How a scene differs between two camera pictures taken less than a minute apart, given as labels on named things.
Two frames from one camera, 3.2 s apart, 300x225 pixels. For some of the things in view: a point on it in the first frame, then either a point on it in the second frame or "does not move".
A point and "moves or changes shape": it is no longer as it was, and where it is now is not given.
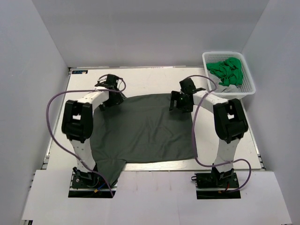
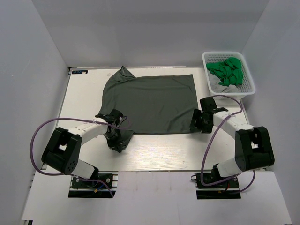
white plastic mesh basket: (230, 72) does not move
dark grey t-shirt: (141, 128) moves or changes shape
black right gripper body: (182, 103) to (201, 123)
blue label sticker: (79, 71) does not move
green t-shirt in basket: (229, 71) does not move
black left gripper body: (113, 101) to (114, 139)
